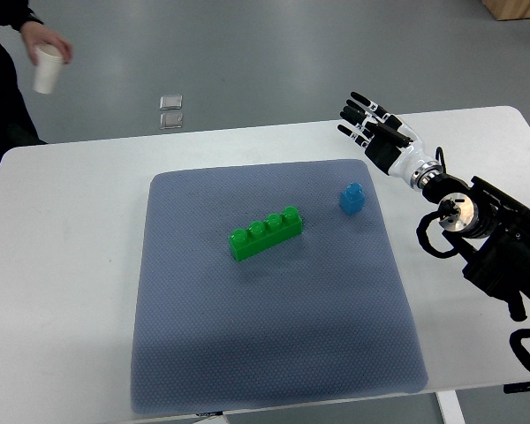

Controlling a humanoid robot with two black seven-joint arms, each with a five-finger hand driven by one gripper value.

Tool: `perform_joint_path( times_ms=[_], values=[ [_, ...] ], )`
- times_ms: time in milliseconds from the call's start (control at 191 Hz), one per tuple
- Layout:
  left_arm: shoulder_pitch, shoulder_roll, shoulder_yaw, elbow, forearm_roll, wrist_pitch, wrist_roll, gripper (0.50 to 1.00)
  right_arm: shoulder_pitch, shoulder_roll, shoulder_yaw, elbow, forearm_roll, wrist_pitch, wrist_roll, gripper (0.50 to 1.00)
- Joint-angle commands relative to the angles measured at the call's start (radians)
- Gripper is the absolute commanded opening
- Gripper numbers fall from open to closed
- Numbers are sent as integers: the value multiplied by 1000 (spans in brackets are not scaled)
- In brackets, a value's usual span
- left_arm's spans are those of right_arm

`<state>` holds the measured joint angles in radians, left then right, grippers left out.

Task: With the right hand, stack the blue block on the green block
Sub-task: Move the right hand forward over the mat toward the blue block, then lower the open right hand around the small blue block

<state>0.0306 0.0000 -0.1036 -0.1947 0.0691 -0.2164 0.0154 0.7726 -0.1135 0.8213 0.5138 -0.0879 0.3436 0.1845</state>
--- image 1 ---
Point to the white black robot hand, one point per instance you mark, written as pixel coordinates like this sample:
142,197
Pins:
388,142

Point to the person's bare hand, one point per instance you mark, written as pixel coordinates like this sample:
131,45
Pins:
34,34

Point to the white paper cup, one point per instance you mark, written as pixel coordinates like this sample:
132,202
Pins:
48,69

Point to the blue toy block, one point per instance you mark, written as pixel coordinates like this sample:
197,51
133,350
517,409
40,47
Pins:
352,199

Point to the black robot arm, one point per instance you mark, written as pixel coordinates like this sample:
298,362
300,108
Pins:
488,228

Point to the green four-stud toy block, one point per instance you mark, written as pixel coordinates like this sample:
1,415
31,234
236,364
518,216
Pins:
259,236

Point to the person's black sleeve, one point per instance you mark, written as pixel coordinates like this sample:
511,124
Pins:
16,127

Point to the upper metal floor plate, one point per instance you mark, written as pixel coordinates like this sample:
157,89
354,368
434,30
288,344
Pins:
171,102

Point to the wooden furniture corner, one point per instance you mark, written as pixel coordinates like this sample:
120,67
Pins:
503,10

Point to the blue-grey foam mat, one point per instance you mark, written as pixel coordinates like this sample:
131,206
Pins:
321,316

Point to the white table leg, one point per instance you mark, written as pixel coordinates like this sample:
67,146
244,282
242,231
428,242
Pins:
449,406

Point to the black table edge bracket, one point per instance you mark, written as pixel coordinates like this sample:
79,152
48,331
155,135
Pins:
515,388

